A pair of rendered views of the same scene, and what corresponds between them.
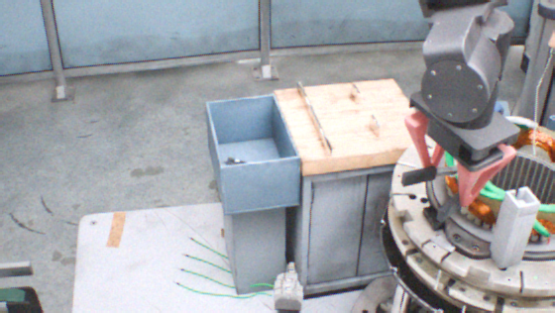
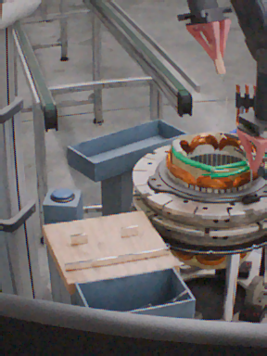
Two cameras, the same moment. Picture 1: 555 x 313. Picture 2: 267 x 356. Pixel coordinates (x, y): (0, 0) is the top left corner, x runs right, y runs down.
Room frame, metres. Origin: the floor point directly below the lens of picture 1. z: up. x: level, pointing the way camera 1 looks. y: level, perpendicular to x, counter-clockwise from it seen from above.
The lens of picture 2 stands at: (0.88, 1.10, 1.80)
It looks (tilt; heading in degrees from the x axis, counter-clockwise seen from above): 27 degrees down; 265
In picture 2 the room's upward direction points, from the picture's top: 1 degrees counter-clockwise
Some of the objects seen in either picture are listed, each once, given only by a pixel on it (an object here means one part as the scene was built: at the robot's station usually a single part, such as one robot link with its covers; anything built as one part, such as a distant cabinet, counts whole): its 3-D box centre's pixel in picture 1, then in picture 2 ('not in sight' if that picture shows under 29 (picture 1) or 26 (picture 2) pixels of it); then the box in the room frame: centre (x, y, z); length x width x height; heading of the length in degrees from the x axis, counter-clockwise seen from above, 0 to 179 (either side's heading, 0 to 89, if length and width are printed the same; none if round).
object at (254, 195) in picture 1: (252, 203); (134, 354); (0.79, 0.04, 0.92); 0.17 x 0.11 x 0.28; 12
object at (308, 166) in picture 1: (352, 122); (108, 250); (0.82, -0.11, 1.05); 0.20 x 0.19 x 0.02; 102
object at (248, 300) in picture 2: not in sight; (258, 293); (0.51, -0.23, 0.85); 0.06 x 0.04 x 0.05; 57
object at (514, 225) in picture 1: (514, 229); not in sight; (0.49, -0.26, 1.14); 0.03 x 0.03 x 0.09; 15
